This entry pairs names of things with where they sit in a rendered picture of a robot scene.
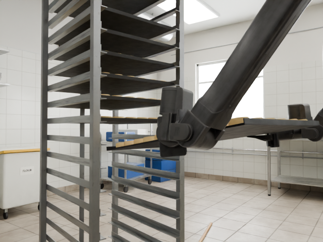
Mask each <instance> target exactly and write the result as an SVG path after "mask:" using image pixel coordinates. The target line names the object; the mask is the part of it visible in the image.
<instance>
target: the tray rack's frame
mask: <svg viewBox="0 0 323 242"><path fill-rule="evenodd" d="M48 47H49V0H42V14H41V100H40V186H39V242H46V230H47V138H48ZM83 115H85V109H80V116H83ZM112 116H113V117H118V116H119V111H118V110H114V111H112ZM118 131H119V125H118V124H113V125H112V133H113V134H118ZM80 136H82V137H85V124H80ZM116 143H118V139H112V146H116ZM80 157H82V158H85V144H80ZM112 161H113V162H118V154H117V153H112ZM84 172H85V166H84V165H80V168H79V178H81V179H84ZM112 175H113V176H117V177H118V168H113V167H112ZM112 189H113V190H116V191H118V183H116V182H112ZM79 199H81V200H83V201H84V187H83V186H79ZM112 203H113V204H116V205H118V198H117V197H114V196H112ZM112 217H113V218H115V219H117V220H118V213H117V212H115V211H113V210H112ZM79 220H80V221H82V222H84V209H83V208H82V207H79ZM112 231H113V232H115V233H117V234H118V227H116V226H114V225H112ZM79 241H80V242H84V230H82V229H81V228H79Z"/></svg>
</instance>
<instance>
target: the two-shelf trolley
mask: <svg viewBox="0 0 323 242"><path fill-rule="evenodd" d="M127 129H129V124H127ZM148 132H150V135H152V132H153V131H152V124H150V131H148ZM100 138H101V132H100ZM124 141H127V139H125V140H124ZM101 143H107V144H112V141H101ZM118 143H123V142H118ZM100 161H101V145H100ZM126 162H129V155H124V163H125V164H126ZM100 166H101V164H100ZM150 168H152V158H150ZM145 177H149V180H148V184H151V183H152V180H151V177H152V175H147V174H143V175H140V176H136V177H133V178H130V179H129V180H133V181H135V180H139V179H142V178H145ZM124 178H125V179H126V170H124ZM111 179H112V178H109V177H108V176H107V177H102V178H101V169H100V170H99V180H100V189H103V187H104V184H103V181H109V180H111ZM124 192H125V193H126V192H128V186H126V185H124Z"/></svg>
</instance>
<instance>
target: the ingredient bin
mask: <svg viewBox="0 0 323 242"><path fill-rule="evenodd" d="M39 186H40V148H38V147H35V146H10V147H0V208H1V209H4V213H3V218H4V219H7V218H8V213H7V212H8V208H13V207H18V206H24V205H28V204H32V203H37V202H38V210H39Z"/></svg>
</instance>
